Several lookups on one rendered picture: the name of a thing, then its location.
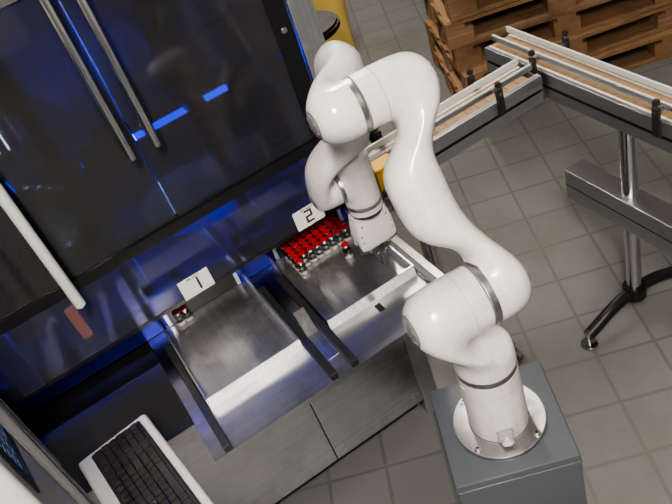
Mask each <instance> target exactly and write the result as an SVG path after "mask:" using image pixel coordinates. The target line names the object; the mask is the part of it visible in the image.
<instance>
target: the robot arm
mask: <svg viewBox="0 0 672 504"><path fill-rule="evenodd" d="M437 75H438V74H437V72H436V71H435V69H434V67H433V66H432V65H431V62H430V61H428V60H427V59H426V58H424V57H423V56H421V55H419V54H417V53H414V52H399V53H395V54H392V55H389V56H387V57H385V58H383V59H380V60H378V61H376V62H374V63H372V64H370V65H368V66H366V67H365V65H364V62H363V59H362V57H361V55H360V53H359V52H358V51H357V50H356V49H355V48H354V47H353V46H352V45H350V44H348V43H346V42H343V41H338V40H333V41H329V42H327V43H325V44H323V45H322V46H321V47H320V49H319V50H318V52H317V54H316V56H315V59H314V77H315V80H314V81H313V83H312V85H311V87H310V90H309V93H308V96H307V101H306V119H307V121H308V124H309V126H310V129H311V130H312V132H313V133H314V134H315V136H316V137H317V138H319V139H320V141H319V143H318V144H317V145H316V146H315V148H314V149H313V151H312V152H311V154H310V156H309V158H308V160H307V163H306V166H305V183H306V187H307V191H308V195H309V198H310V200H311V202H312V204H313V206H314V207H315V208H316V209H317V210H319V211H328V210H331V209H333V208H336V207H337V206H339V205H341V204H343V203H345V204H346V207H347V209H348V212H349V215H348V219H349V227H350V231H351V235H352V239H353V242H354V244H355V245H356V246H357V245H358V253H359V254H360V255H361V256H363V255H366V254H368V253H371V254H375V257H376V260H377V261H378V262H379V263H382V264H383V265H384V266H385V265H387V264H389V263H390V261H389V257H390V256H389V253H388V249H389V243H390V241H391V238H393V237H394V236H395V235H396V234H397V231H396V227H395V224H394V221H393V219H392V216H391V214H390V212H389V210H388V208H387V207H386V205H385V203H384V202H383V200H382V196H381V193H380V190H379V187H378V184H377V181H376V177H375V174H374V171H373V168H372V165H371V161H370V158H369V155H368V152H367V149H366V146H367V144H368V142H369V137H370V131H372V130H374V129H376V128H378V127H380V126H382V125H384V124H386V123H388V122H391V121H393V122H394V123H395V125H396V129H397V133H396V139H395V141H394V144H393V147H392V149H391V151H390V154H389V156H388V158H387V161H386V163H385V167H384V171H383V181H384V186H385V189H386V192H387V194H388V197H389V199H390V201H391V203H392V205H393V207H394V209H395V211H396V213H397V215H398V217H399V218H400V220H401V222H402V223H403V225H404V226H405V228H406V229H407V230H408V232H409V233H410V234H411V235H413V236H414V237H415V238H417V239H418V240H420V241H422V242H424V243H426V244H429V245H433V246H438V247H444V248H449V249H452V250H455V251H456V252H458V253H459V254H460V255H461V256H462V258H463V261H464V263H463V265H461V266H459V267H458V268H456V269H454V270H452V271H450V272H448V273H446V274H445V275H443V276H441V277H439V278H437V279H435V280H433V281H432V282H430V283H428V284H426V285H424V286H423V287H421V288H420V289H418V290H417V291H415V292H414V293H413V294H412V295H411V296H410V297H409V298H408V299H407V301H406V302H405V304H404V307H403V312H402V323H403V325H404V328H405V330H406V333H407V334H408V336H409V337H410V338H411V340H412V342H413V343H414V344H416V345H417V346H418V347H419V348H420V349H421V350H422V351H424V352H425V353H427V354H428V355H430V356H432V357H434V358H437V359H440V360H442V361H446V362H449V363H452V364H453V368H454V371H455V374H456V378H457V381H458V385H459V388H460V392H461V395H462V398H461V400H460V401H459V402H458V404H457V406H456V408H455V410H454V415H453V428H454V432H455V435H456V437H457V439H458V441H459V442H460V444H461V445H462V446H463V447H464V448H465V449H466V450H467V451H468V452H470V453H471V454H473V455H475V456H477V457H479V458H482V459H486V460H491V461H506V460H511V459H515V458H518V457H521V456H523V455H524V454H526V453H528V452H529V451H531V450H532V449H533V448H535V446H536V445H537V444H538V443H539V442H540V441H541V439H542V437H543V436H544V433H545V430H546V426H547V414H546V410H545V406H544V404H543V402H542V400H541V399H540V398H539V396H538V395H537V394H536V393H535V392H534V391H532V390H531V389H530V388H528V387H526V386H525V385H523V384H522V380H521V375H520V370H519V365H518V360H517V355H516V351H515V346H514V343H513V341H512V338H511V336H510V335H509V333H508V332H507V331H506V330H505V329H504V328H502V327H501V326H499V325H497V324H499V323H501V322H503V321H504V320H506V319H508V318H510V317H512V316H513V315H515V314H517V313H518V312H519V311H521V310H522V309H523V308H524V307H525V306H526V304H527V303H528V301H529V299H530V297H531V293H532V285H531V284H532V282H531V280H530V277H529V275H528V271H527V270H526V268H524V266H523V265H522V264H521V263H520V262H519V260H518V259H517V258H515V257H514V256H513V255H512V254H511V253H510V252H508V251H507V250H506V249H504V248H503V247H502V246H500V245H499V244H498V243H496V242H495V241H493V240H492V239H491V238H489V237H488V236H487V235H486V234H484V233H483V232H482V231H481V230H479V229H478V228H477V227H476V226H475V225H474V224H473V223H472V222H471V221H470V220H469V219H468V217H467V216H466V215H465V214H464V212H463V211H462V209H461V208H460V207H459V205H458V203H457V202H456V200H455V198H454V196H453V194H452V192H451V190H450V188H449V186H448V184H447V182H446V179H445V177H444V175H443V173H442V171H441V169H440V166H439V164H438V162H437V159H436V156H435V153H434V148H433V131H434V126H435V120H436V116H437V112H438V108H439V104H440V97H441V89H440V82H439V79H438V76H437ZM378 245H379V246H378Z"/></svg>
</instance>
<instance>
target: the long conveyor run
mask: <svg viewBox="0 0 672 504"><path fill-rule="evenodd" d="M506 31H507V32H508V33H510V34H508V36H506V37H504V38H502V37H499V36H497V35H494V34H492V35H491V40H492V41H495V42H496V43H494V44H492V45H491V46H487V47H485V55H486V60H487V66H488V71H489V72H491V73H492V72H493V71H495V70H497V69H498V68H500V67H502V66H503V65H505V64H507V63H508V62H510V61H512V60H513V59H515V58H518V65H517V66H519V68H520V69H521V68H523V67H524V66H526V65H528V64H531V65H532V70H530V71H529V72H530V73H532V74H539V75H541V77H542V83H543V91H544V97H546V98H549V99H551V100H553V101H555V102H557V103H560V104H562V105H564V106H566V107H568V108H571V109H573V110H575V111H577V112H580V113H582V114H584V115H586V116H588V117H591V118H593V119H595V120H597V121H599V122H602V123H604V124H606V125H608V126H611V127H613V128H615V129H617V130H619V131H622V132H624V133H626V134H628V135H630V136H633V137H635V138H637V139H639V140H642V141H644V142H646V143H648V144H650V145H653V146H655V147H657V148H659V149H662V150H664V151H666V152H668V153H670V154H672V87H671V86H669V85H666V84H663V83H661V82H658V81H655V80H653V79H650V78H647V77H644V76H642V75H639V74H636V73H634V72H631V71H628V70H626V69H623V68H620V67H618V66H615V65H612V64H610V63H607V62H604V61H601V60H599V59H596V58H593V57H591V56H588V55H585V54H583V53H580V52H577V51H575V50H572V49H570V43H569V38H567V35H568V30H563V31H562V32H561V35H562V36H563V37H562V43H561V44H559V45H558V44H556V43H553V42H550V41H548V40H545V39H542V38H540V37H537V36H534V35H531V34H529V33H526V32H523V31H521V30H518V29H515V28H513V27H510V26H506Z"/></svg>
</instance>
